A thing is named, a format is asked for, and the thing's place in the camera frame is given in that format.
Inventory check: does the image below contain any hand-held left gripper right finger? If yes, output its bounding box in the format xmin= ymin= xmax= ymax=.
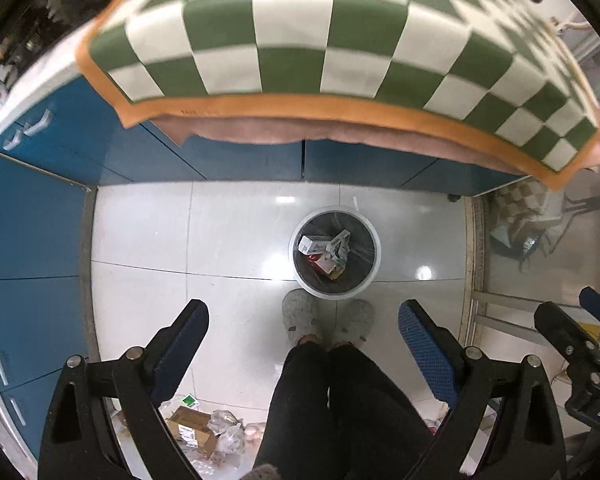
xmin=398 ymin=300 xmax=567 ymax=480

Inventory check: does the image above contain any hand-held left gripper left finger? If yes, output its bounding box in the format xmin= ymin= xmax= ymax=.
xmin=37 ymin=299 xmax=211 ymax=480

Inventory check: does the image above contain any white round trash bin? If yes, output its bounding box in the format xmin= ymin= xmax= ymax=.
xmin=286 ymin=207 xmax=381 ymax=300

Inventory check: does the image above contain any green white medicine box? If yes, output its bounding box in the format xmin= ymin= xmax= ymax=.
xmin=300 ymin=235 xmax=332 ymax=257

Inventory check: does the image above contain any person's right leg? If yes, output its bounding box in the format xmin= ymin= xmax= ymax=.
xmin=327 ymin=342 xmax=449 ymax=480

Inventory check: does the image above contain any person's leg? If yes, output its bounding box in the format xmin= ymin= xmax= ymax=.
xmin=327 ymin=342 xmax=449 ymax=480
xmin=252 ymin=342 xmax=333 ymax=480

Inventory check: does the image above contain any grey fuzzy slipper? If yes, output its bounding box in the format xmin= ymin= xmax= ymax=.
xmin=281 ymin=288 xmax=325 ymax=346
xmin=332 ymin=300 xmax=376 ymax=346

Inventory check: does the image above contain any brown cardboard box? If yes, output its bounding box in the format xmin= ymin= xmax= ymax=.
xmin=165 ymin=406 xmax=220 ymax=461

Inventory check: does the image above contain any clear plastic bag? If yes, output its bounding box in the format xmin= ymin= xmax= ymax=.
xmin=207 ymin=409 xmax=247 ymax=456

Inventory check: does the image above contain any person's left leg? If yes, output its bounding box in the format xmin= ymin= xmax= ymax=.
xmin=252 ymin=342 xmax=333 ymax=480

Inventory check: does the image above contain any blue kitchen base cabinet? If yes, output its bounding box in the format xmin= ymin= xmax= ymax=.
xmin=0 ymin=77 xmax=528 ymax=471

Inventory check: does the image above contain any green white checkered mat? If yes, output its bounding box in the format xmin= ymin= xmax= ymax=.
xmin=77 ymin=0 xmax=600 ymax=192

